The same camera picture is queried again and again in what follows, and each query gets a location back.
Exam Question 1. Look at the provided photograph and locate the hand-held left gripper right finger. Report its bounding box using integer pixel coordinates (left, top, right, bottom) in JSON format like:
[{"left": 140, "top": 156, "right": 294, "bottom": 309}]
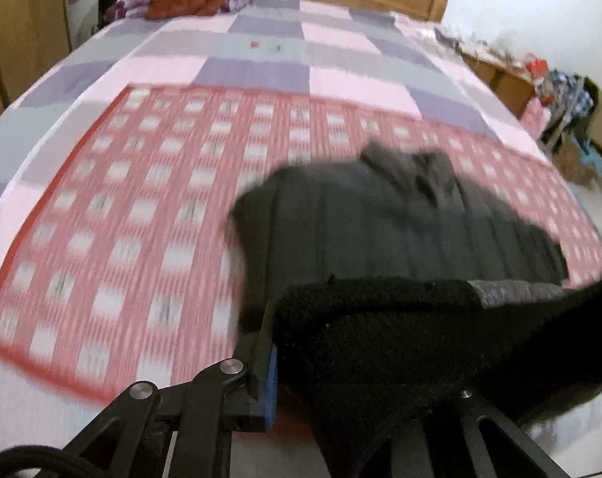
[{"left": 385, "top": 389, "right": 575, "bottom": 478}]

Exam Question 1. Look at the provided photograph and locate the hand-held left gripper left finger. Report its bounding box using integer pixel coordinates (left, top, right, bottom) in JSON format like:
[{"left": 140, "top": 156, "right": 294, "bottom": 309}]
[{"left": 62, "top": 301, "right": 282, "bottom": 478}]

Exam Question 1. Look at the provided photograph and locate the black quilted jacket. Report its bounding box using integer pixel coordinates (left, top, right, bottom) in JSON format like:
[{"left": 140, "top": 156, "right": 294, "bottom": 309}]
[{"left": 228, "top": 139, "right": 602, "bottom": 478}]

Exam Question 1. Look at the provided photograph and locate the red white checked blanket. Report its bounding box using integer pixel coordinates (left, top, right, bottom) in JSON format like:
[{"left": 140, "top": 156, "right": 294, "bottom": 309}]
[{"left": 0, "top": 84, "right": 602, "bottom": 409}]

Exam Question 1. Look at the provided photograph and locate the purple pink checked bed sheet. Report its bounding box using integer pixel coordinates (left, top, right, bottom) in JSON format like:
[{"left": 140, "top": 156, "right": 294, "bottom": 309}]
[{"left": 0, "top": 0, "right": 561, "bottom": 478}]

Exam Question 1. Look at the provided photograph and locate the pink bag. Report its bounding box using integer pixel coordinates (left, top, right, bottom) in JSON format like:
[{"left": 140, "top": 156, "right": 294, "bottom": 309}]
[{"left": 521, "top": 96, "right": 551, "bottom": 134}]

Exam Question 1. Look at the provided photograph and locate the cluttered wooden side cabinet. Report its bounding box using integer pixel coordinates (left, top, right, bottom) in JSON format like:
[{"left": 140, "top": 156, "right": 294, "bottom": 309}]
[{"left": 440, "top": 25, "right": 551, "bottom": 118}]

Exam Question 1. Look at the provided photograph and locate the blue white checked cloth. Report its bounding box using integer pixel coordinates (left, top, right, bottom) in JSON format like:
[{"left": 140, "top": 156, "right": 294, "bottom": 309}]
[{"left": 542, "top": 71, "right": 594, "bottom": 118}]

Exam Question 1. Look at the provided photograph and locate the wooden wardrobe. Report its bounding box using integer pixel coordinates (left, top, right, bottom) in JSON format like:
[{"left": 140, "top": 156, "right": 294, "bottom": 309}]
[{"left": 0, "top": 0, "right": 73, "bottom": 130}]

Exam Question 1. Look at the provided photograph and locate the black cable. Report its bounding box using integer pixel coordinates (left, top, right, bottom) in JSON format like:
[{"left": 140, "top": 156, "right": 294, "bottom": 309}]
[{"left": 0, "top": 445, "right": 107, "bottom": 478}]

